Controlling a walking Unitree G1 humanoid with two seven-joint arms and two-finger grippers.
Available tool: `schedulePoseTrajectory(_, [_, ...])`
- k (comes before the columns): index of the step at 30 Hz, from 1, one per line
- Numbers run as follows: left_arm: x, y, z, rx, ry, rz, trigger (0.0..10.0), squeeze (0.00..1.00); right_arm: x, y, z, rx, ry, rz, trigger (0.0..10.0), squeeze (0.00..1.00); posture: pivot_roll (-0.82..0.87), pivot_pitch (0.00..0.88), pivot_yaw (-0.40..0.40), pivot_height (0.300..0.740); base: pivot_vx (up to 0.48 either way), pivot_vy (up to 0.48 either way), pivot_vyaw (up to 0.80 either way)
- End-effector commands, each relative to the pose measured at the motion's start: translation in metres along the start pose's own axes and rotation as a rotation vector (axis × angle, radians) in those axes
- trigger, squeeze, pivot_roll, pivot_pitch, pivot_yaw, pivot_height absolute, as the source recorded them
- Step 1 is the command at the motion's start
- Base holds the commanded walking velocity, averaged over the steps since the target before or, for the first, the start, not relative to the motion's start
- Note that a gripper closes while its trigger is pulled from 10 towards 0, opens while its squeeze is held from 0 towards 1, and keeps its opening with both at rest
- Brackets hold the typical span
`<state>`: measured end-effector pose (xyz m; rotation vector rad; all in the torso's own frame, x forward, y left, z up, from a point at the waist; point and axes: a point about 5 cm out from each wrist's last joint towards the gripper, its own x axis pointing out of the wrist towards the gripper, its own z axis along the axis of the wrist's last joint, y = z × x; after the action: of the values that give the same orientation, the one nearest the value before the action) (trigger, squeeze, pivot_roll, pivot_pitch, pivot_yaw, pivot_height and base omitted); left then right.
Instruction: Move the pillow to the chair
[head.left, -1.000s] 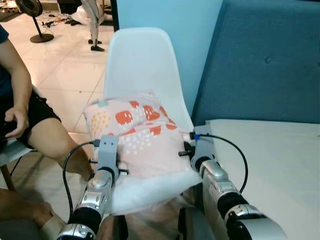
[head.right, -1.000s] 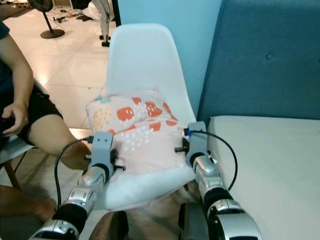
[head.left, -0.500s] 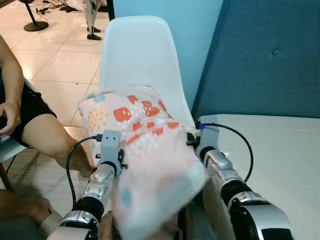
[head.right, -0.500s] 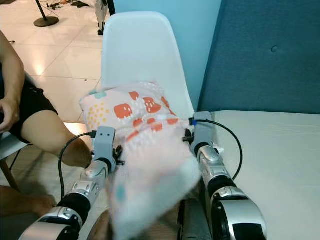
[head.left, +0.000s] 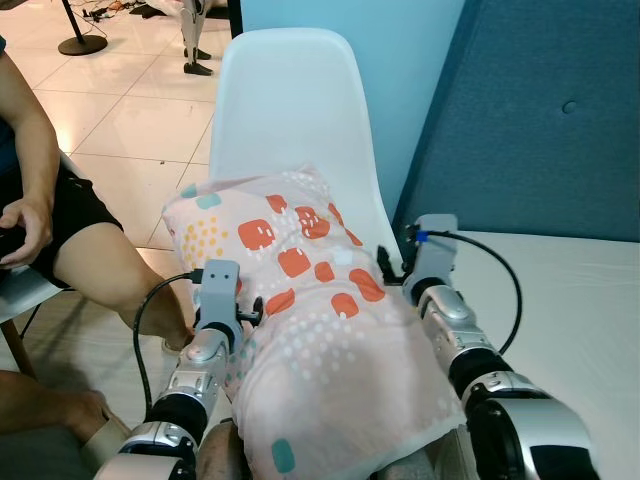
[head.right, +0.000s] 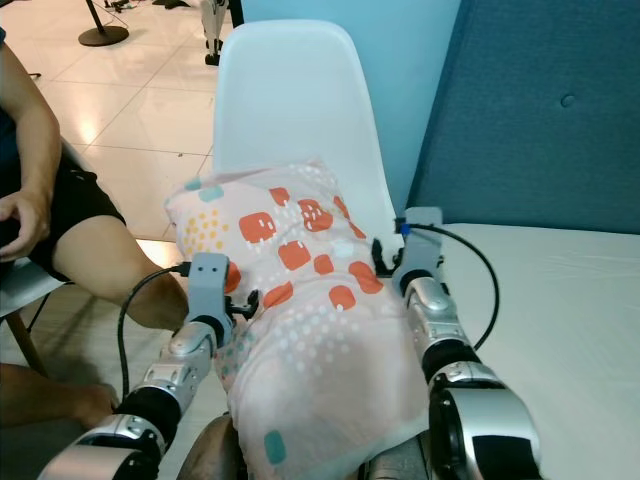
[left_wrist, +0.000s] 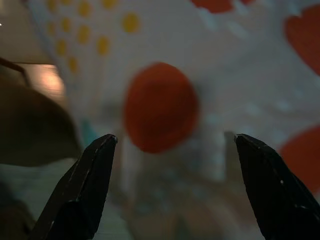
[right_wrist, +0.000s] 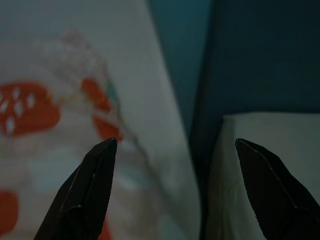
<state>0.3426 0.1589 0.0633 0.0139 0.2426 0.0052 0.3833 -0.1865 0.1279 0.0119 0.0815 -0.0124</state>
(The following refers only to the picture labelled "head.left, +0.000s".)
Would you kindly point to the pink pillow with orange patches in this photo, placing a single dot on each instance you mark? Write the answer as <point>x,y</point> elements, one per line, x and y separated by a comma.
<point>330,380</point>

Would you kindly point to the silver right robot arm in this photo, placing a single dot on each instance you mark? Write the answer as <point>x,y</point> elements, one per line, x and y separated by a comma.
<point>460,330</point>

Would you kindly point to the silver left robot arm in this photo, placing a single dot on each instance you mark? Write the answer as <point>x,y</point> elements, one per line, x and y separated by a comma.
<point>195,365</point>

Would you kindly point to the person's bare forearm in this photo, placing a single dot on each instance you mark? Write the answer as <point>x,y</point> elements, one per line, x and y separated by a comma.
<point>25,130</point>

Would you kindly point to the white plastic chair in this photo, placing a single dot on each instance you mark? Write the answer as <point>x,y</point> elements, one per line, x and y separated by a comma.
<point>290,100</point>

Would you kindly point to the person's hand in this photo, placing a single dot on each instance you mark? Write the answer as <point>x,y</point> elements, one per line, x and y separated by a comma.
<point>30,225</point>

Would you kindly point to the person's bare leg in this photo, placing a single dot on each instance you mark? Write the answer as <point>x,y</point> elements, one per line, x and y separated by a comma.
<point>120,275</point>
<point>45,405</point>

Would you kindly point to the bed with white sheet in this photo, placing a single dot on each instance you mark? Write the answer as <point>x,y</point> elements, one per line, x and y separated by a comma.
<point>580,350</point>

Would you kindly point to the grey robot right leg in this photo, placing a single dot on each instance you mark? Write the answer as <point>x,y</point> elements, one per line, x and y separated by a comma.
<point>420,465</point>

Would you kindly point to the person's black shorts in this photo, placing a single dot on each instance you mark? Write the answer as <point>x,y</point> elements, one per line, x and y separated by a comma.
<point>80,205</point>

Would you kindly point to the blue upholstered headboard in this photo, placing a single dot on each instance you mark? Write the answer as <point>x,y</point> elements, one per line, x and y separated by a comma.
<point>540,120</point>

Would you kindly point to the white seat with wooden legs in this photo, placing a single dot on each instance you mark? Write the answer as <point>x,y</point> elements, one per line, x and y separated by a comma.
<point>25,290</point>

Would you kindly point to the standing robot legs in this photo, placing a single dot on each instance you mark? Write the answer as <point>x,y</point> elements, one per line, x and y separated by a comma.
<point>195,40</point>

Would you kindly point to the black round stand base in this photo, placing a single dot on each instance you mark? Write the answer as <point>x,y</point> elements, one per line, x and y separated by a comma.
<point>82,44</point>

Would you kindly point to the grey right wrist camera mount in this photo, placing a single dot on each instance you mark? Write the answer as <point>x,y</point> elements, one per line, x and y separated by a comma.
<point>435,255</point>

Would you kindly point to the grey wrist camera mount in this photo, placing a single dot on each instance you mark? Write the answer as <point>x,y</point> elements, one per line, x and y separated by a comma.
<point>435,255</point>
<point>218,290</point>

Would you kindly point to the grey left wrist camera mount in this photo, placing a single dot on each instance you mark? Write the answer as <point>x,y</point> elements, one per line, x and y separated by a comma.
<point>218,290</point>

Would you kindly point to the black upright post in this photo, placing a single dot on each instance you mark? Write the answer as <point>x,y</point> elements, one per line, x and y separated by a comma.
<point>235,18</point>

